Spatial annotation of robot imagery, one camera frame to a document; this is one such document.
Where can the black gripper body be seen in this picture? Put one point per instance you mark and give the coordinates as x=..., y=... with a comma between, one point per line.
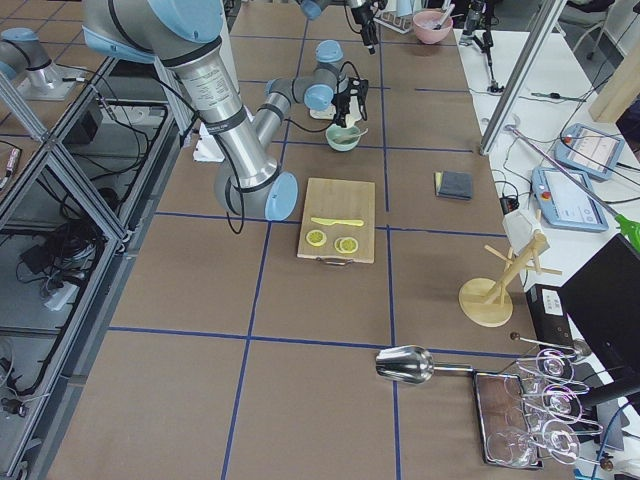
x=342, y=100

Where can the white spoon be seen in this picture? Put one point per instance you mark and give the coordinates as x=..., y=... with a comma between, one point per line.
x=344, y=139

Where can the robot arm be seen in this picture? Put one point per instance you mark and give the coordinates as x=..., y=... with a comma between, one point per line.
x=26, y=63
x=186, y=37

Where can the green bowl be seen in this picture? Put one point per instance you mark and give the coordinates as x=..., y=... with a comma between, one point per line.
x=335, y=131

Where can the pink bowl with ice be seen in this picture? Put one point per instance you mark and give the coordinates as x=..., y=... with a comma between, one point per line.
x=429, y=28

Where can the wooden cutting board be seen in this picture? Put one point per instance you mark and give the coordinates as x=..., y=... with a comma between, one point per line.
x=339, y=199

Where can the metal muddler tool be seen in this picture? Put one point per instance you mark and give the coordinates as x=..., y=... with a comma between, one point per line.
x=447, y=10

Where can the black selfie stick tripod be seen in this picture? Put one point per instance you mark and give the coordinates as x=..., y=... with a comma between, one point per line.
x=477, y=30

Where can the yellow plastic knife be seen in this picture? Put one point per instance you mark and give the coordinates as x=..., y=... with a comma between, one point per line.
x=332, y=222

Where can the grey folded cloth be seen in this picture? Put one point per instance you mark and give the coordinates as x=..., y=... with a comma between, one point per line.
x=453, y=185

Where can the top lemon slice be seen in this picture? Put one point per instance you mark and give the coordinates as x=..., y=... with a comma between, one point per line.
x=349, y=245

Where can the right teach pendant tablet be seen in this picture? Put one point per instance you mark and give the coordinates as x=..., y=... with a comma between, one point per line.
x=563, y=205

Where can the teach pendant tablet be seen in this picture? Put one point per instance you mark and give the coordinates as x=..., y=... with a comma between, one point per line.
x=563, y=205
x=585, y=148

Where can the left teach pendant tablet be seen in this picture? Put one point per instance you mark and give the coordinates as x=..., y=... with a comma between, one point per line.
x=585, y=148

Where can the wooden mug tree stand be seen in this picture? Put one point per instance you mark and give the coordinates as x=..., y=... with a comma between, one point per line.
x=485, y=301

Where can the metal scoop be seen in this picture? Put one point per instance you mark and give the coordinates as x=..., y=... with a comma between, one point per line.
x=412, y=364

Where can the black box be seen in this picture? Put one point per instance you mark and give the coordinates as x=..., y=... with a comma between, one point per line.
x=549, y=318

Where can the grabber reach tool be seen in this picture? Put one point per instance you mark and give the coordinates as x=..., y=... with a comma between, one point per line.
x=627, y=227

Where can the black monitor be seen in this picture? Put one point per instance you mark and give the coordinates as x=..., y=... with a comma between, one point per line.
x=602, y=300

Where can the black glass rack tray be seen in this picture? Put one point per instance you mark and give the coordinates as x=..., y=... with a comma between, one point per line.
x=498, y=406

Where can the wine glass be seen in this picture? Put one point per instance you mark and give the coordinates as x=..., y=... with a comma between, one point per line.
x=510, y=448

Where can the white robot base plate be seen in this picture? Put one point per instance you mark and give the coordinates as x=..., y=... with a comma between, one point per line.
x=207, y=149

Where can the aluminium frame post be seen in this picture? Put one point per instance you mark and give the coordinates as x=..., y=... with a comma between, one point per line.
x=541, y=29

